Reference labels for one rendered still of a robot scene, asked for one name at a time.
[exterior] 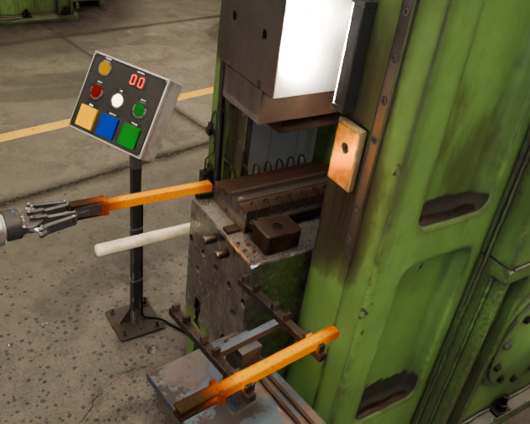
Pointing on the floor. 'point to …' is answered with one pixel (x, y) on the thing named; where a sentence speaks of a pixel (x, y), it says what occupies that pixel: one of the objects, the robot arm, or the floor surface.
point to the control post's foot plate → (124, 327)
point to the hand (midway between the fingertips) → (87, 208)
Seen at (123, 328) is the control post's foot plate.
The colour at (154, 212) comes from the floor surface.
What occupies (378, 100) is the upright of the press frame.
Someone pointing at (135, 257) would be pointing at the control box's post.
